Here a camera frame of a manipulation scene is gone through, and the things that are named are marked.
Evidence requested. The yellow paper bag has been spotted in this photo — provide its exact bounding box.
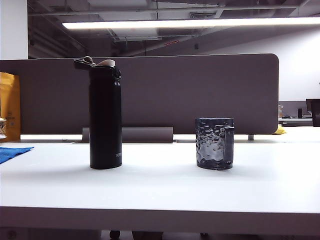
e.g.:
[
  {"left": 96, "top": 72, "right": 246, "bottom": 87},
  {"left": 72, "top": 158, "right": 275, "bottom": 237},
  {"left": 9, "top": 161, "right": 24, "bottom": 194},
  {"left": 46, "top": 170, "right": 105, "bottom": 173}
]
[{"left": 0, "top": 71, "right": 21, "bottom": 143}]

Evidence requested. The black thermos with flip lid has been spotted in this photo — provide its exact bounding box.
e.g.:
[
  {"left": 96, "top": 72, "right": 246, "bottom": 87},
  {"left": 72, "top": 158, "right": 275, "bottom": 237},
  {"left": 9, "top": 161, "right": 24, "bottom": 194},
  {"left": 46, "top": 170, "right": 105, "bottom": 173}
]
[{"left": 73, "top": 56, "right": 123, "bottom": 170}]

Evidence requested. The black computer monitor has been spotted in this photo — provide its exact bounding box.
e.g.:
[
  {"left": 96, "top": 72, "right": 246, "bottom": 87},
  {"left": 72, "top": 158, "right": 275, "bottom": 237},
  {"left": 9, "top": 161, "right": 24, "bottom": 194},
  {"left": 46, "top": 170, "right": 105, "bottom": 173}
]
[{"left": 305, "top": 98, "right": 320, "bottom": 127}]

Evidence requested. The blue cloth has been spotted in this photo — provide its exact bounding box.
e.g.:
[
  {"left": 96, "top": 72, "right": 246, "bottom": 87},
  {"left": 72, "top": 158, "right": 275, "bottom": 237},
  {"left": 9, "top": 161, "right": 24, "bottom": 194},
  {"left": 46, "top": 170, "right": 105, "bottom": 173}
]
[{"left": 0, "top": 146, "right": 35, "bottom": 165}]

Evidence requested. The small clear jar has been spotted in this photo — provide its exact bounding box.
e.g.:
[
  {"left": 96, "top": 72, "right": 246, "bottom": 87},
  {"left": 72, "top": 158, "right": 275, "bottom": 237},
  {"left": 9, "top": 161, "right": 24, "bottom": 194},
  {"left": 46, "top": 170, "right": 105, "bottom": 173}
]
[{"left": 0, "top": 117, "right": 7, "bottom": 140}]

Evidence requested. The long ceiling light strip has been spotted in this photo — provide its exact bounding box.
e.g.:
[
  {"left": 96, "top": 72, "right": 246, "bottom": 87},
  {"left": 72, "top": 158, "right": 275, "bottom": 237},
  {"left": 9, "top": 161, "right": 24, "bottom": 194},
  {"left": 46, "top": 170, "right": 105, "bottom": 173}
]
[{"left": 61, "top": 16, "right": 320, "bottom": 30}]

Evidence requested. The grey desk partition panel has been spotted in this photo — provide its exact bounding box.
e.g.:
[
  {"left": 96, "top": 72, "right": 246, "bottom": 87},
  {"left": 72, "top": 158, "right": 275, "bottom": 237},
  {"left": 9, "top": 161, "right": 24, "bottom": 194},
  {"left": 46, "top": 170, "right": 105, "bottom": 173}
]
[{"left": 0, "top": 53, "right": 280, "bottom": 136}]

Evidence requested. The dark textured glass mug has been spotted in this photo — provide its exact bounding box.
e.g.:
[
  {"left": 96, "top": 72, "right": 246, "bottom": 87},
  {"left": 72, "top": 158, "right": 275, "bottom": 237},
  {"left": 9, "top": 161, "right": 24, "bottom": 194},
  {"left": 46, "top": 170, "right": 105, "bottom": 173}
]
[{"left": 195, "top": 117, "right": 235, "bottom": 171}]

